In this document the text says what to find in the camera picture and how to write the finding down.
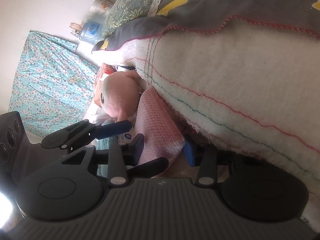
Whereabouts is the white lotion bottle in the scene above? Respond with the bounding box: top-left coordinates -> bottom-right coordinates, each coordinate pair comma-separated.
117,132 -> 137,143

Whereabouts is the teal floral wall cloth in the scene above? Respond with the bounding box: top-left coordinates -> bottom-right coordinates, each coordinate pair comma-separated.
9,30 -> 100,137

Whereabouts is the pink plush toy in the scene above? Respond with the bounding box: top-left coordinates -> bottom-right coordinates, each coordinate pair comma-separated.
100,71 -> 144,122

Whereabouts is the small brown bottle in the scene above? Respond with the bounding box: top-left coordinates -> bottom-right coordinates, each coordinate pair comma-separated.
70,22 -> 83,37

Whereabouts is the pink knitted cloth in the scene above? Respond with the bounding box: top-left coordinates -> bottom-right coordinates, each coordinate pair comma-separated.
136,89 -> 187,165

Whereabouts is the grey quilt with white backing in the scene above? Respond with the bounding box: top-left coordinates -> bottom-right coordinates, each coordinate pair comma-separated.
91,0 -> 320,240

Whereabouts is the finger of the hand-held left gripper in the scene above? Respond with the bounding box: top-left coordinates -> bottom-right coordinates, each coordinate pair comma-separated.
126,157 -> 169,179
41,119 -> 132,149

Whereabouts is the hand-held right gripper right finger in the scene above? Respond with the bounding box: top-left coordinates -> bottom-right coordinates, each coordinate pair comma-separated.
182,134 -> 265,187

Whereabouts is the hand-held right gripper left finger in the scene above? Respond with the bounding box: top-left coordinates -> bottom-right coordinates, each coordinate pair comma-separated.
60,133 -> 145,188

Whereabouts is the green leaf print pillow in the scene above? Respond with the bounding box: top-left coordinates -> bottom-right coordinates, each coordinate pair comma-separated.
101,0 -> 167,38

